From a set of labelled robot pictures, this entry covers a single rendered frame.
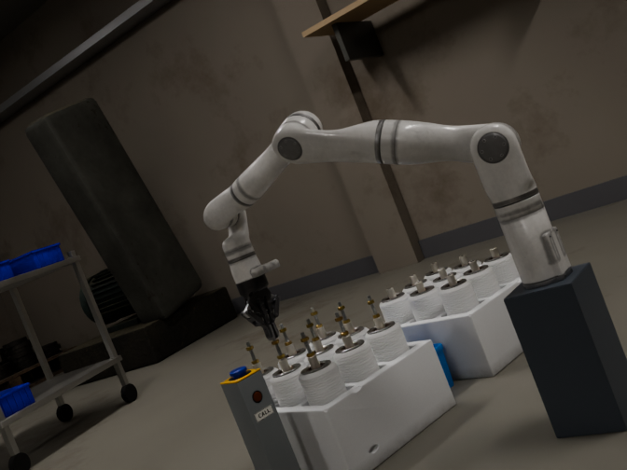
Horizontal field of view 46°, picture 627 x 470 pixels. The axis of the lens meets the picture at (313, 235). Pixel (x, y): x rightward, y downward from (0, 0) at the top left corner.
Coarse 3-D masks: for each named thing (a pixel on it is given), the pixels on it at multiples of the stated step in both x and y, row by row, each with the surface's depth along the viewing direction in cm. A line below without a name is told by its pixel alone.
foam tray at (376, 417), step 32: (416, 352) 185; (352, 384) 176; (384, 384) 176; (416, 384) 182; (448, 384) 189; (288, 416) 175; (320, 416) 166; (352, 416) 168; (384, 416) 174; (416, 416) 180; (320, 448) 170; (352, 448) 166; (384, 448) 172
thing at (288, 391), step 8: (288, 376) 179; (296, 376) 179; (272, 384) 181; (280, 384) 180; (288, 384) 179; (296, 384) 179; (280, 392) 180; (288, 392) 179; (296, 392) 179; (280, 400) 181; (288, 400) 180; (296, 400) 179
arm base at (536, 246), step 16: (496, 208) 146; (512, 208) 143; (528, 208) 143; (544, 208) 145; (512, 224) 144; (528, 224) 143; (544, 224) 144; (512, 240) 145; (528, 240) 143; (544, 240) 143; (560, 240) 147; (512, 256) 148; (528, 256) 144; (544, 256) 143; (560, 256) 144; (528, 272) 145; (544, 272) 144; (560, 272) 143; (528, 288) 147
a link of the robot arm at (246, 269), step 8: (248, 256) 180; (256, 256) 181; (232, 264) 180; (240, 264) 179; (248, 264) 179; (256, 264) 180; (264, 264) 178; (272, 264) 179; (232, 272) 180; (240, 272) 179; (248, 272) 179; (256, 272) 175; (264, 272) 176; (240, 280) 179
